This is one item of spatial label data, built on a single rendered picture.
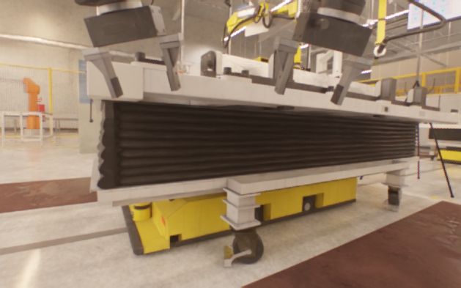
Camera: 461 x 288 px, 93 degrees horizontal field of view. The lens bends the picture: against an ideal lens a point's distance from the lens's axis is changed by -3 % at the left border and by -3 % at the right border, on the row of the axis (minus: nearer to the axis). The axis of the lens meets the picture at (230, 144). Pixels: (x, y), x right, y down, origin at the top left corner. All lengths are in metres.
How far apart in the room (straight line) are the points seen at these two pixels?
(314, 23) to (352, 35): 0.08
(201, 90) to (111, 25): 0.34
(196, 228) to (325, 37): 1.13
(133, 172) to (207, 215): 0.53
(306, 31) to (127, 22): 0.32
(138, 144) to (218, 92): 0.41
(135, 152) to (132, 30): 0.60
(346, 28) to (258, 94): 0.43
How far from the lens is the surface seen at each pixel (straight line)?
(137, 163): 1.00
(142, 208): 1.57
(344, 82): 0.54
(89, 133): 5.45
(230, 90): 0.78
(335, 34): 0.49
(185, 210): 1.28
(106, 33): 0.50
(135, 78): 0.68
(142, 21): 0.47
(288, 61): 0.47
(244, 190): 1.05
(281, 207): 1.66
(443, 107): 10.98
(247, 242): 1.19
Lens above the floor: 0.69
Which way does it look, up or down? 5 degrees down
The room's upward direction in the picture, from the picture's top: 2 degrees clockwise
